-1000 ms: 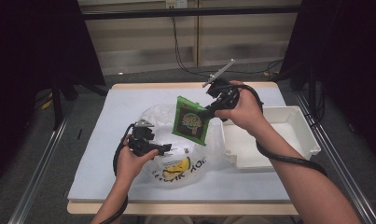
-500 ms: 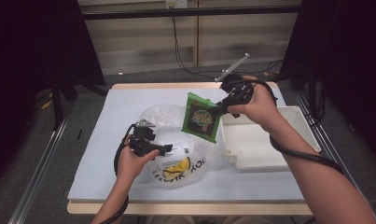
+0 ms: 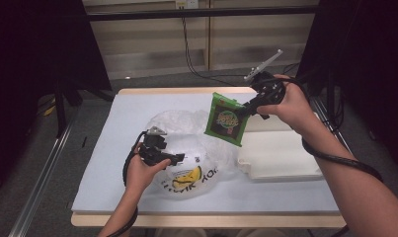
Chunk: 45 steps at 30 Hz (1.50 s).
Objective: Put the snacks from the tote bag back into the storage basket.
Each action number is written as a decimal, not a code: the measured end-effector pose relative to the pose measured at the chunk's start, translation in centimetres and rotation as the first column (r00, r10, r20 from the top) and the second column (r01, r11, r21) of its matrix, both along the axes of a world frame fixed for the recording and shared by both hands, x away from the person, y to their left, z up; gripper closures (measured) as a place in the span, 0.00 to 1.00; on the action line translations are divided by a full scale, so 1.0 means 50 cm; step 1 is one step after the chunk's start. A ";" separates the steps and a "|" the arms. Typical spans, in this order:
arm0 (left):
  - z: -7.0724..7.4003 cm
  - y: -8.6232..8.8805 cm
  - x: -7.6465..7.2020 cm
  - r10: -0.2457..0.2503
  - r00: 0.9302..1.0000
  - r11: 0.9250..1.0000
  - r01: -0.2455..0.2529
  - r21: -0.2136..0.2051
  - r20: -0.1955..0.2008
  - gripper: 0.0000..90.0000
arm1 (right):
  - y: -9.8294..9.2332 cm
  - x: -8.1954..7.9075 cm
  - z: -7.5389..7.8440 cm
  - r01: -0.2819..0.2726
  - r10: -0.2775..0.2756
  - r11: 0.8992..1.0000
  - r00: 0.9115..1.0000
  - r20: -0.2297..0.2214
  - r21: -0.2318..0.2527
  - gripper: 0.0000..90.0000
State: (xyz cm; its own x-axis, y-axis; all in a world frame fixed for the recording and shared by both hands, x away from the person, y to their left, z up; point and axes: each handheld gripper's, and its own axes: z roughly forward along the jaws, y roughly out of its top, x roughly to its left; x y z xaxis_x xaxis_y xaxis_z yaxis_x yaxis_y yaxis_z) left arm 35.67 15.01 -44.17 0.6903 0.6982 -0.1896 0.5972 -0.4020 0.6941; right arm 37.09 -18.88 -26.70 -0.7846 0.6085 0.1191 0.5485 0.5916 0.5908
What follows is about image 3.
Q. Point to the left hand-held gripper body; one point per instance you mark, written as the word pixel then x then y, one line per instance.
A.
pixel 152 148

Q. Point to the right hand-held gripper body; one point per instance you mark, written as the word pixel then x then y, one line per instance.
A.
pixel 269 87

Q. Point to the clear plastic bag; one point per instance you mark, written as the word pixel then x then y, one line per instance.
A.
pixel 190 154

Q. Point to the green snack packet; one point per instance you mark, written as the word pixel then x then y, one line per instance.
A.
pixel 226 120

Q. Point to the white plastic bin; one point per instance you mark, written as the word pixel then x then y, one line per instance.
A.
pixel 278 154

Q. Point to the person's right hand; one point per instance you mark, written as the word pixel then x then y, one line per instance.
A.
pixel 292 105

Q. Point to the person's left hand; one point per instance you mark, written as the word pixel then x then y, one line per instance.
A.
pixel 142 176

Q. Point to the pale table mat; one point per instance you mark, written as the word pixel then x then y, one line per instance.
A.
pixel 137 108

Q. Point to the wooden table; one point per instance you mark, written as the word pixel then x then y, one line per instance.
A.
pixel 199 221

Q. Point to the small black stick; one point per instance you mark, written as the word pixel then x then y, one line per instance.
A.
pixel 84 141

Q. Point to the black metal stand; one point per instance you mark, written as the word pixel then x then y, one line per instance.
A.
pixel 60 112

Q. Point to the black horizontal bar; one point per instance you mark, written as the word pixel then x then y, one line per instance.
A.
pixel 203 13

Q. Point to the dark curtain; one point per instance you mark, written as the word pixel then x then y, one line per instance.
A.
pixel 28 65
pixel 367 49

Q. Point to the yellow floor object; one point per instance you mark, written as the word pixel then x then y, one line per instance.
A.
pixel 49 110

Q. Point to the metal floor rail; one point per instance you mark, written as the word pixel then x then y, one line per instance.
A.
pixel 328 113
pixel 38 187

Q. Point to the white wall outlet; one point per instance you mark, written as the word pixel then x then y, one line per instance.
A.
pixel 186 4

